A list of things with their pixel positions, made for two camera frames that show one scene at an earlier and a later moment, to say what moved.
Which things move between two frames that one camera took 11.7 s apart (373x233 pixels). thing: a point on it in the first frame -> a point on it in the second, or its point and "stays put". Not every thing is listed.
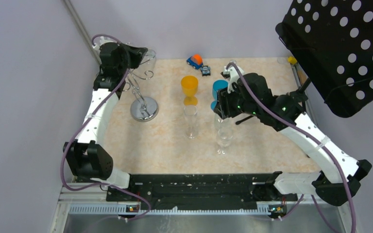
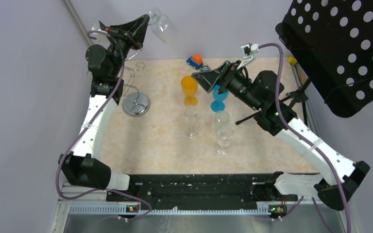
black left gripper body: [131, 58] -> [133, 42]
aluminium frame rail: [82, 29] stays put
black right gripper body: [231, 103] -> [232, 80]
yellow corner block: [292, 60] stays put
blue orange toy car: [195, 60] stays put
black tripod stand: [300, 94] stays put
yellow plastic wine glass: [190, 86] stays put
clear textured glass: [148, 62] -> [162, 26]
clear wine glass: [191, 128] stays put
